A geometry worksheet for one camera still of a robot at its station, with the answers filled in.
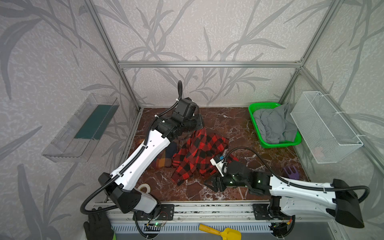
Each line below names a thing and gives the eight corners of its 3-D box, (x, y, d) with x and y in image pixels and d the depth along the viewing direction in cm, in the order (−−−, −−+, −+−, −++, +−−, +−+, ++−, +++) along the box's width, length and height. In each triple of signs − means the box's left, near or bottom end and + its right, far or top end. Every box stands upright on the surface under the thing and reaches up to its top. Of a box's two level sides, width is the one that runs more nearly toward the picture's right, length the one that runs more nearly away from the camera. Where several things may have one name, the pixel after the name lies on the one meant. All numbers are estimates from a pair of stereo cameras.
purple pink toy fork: (287, 179, 87) (289, 177, 85) (283, 167, 91) (285, 166, 89) (298, 179, 87) (300, 177, 85) (293, 167, 91) (295, 166, 89)
